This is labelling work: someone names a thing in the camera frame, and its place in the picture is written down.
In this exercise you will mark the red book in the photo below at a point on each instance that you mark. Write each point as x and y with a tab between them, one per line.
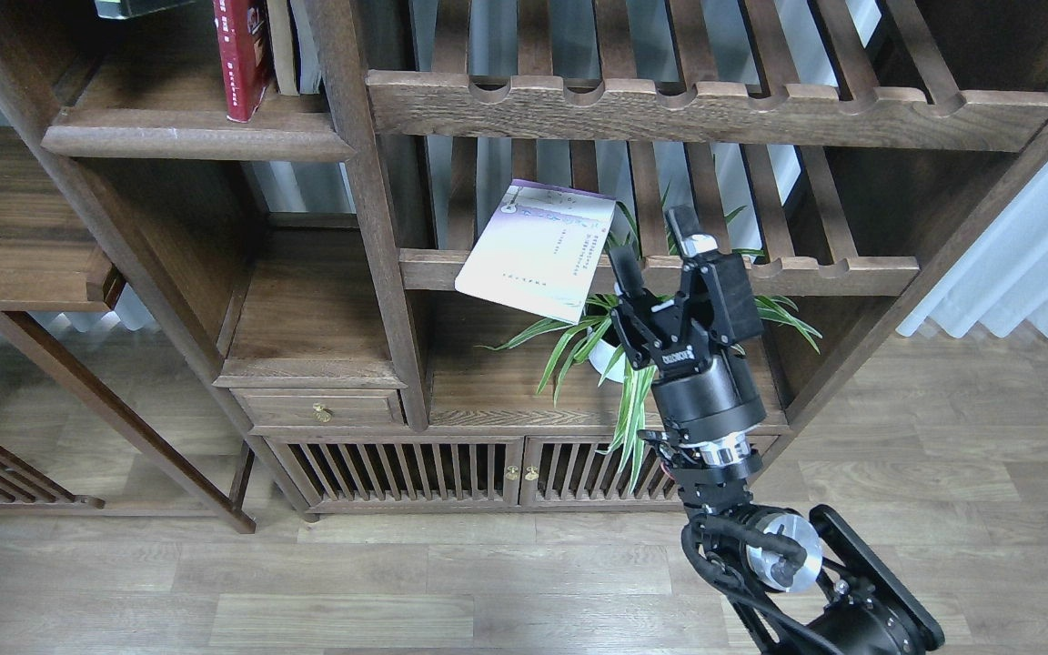
241	28

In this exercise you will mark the brass cabinet door knobs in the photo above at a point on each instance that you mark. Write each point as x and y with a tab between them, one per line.
516	473

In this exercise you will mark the white and purple book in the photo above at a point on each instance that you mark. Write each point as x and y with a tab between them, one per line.
540	250

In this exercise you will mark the white curtain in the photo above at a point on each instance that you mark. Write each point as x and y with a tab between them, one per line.
1002	281

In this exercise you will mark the upright cream books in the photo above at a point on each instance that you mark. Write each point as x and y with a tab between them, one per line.
297	71

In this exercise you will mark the white plant pot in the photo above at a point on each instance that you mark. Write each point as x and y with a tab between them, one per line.
609	359

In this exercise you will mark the dark wooden bookshelf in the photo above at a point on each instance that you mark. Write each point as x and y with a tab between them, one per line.
294	256

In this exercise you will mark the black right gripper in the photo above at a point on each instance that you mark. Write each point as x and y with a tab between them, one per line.
705	390

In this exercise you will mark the green spider plant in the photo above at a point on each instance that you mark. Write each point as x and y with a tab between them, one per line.
577	339

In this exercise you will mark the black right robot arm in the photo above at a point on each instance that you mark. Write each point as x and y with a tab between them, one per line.
800	585

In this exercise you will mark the brass drawer knob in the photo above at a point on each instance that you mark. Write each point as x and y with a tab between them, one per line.
321	413

